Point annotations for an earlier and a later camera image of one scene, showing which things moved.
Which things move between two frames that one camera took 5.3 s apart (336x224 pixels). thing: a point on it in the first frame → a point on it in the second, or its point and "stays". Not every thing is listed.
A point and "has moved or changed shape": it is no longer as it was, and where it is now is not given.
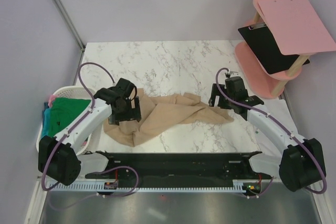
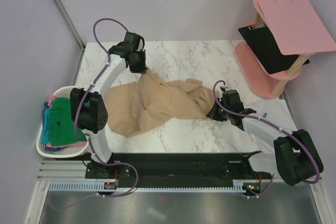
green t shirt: [63, 110] stays
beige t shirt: [161, 111] has moved or changed shape
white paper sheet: [277, 110] stays
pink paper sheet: [297, 28] stays
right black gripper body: [224, 103] → [219, 113]
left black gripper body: [126, 113] → [139, 65]
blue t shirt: [46, 126] stays
